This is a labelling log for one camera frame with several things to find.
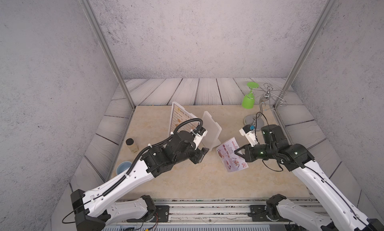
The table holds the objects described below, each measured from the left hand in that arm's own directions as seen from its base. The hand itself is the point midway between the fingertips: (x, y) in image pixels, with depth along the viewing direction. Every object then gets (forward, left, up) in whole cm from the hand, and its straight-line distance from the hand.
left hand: (206, 147), depth 67 cm
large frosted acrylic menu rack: (+27, +18, -3) cm, 33 cm away
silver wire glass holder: (+33, -37, 0) cm, 50 cm away
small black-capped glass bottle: (+15, +44, -18) cm, 49 cm away
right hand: (-2, -14, -2) cm, 14 cm away
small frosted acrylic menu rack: (+16, -6, -9) cm, 20 cm away
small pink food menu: (-3, -12, -7) cm, 15 cm away
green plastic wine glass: (+40, -31, -9) cm, 52 cm away
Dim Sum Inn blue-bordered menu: (+23, +13, -4) cm, 27 cm away
